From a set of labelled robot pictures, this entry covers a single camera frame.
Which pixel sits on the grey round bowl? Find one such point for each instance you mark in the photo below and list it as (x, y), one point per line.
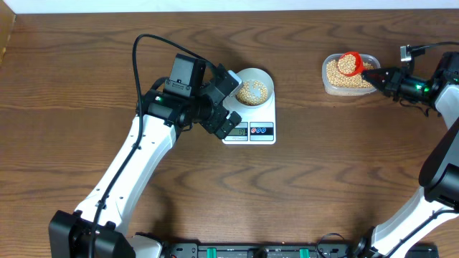
(261, 75)

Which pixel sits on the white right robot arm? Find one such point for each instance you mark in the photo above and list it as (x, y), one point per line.
(436, 199)

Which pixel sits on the pile of soybeans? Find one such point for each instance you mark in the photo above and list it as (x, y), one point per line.
(339, 80)

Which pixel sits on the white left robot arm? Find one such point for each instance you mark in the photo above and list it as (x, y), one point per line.
(99, 224)

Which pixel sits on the red measuring scoop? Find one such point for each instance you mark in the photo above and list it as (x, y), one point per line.
(350, 64)

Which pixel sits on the clear plastic container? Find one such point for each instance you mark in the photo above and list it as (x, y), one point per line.
(342, 91)

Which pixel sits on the white digital kitchen scale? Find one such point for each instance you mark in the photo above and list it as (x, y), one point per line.
(258, 126)

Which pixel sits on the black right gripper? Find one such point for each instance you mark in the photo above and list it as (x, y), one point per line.
(394, 81)

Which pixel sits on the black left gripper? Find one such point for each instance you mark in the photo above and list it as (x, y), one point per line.
(211, 124)

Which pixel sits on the brown cardboard panel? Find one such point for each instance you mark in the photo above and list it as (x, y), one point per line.
(7, 21)

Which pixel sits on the soybeans in bowl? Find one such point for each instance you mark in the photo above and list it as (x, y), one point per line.
(252, 93)

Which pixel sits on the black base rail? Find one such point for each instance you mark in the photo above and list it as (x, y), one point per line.
(191, 250)

